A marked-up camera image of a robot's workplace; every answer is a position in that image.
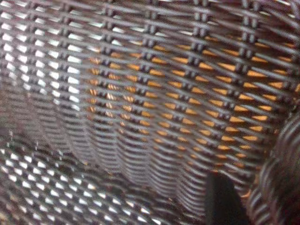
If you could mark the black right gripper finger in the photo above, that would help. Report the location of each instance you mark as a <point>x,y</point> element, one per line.
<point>220,201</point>

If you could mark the light brown wicker basket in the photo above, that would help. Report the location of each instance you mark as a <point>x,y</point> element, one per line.
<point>255,74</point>

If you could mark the dark brown wicker basket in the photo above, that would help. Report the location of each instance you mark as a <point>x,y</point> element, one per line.
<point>117,145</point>

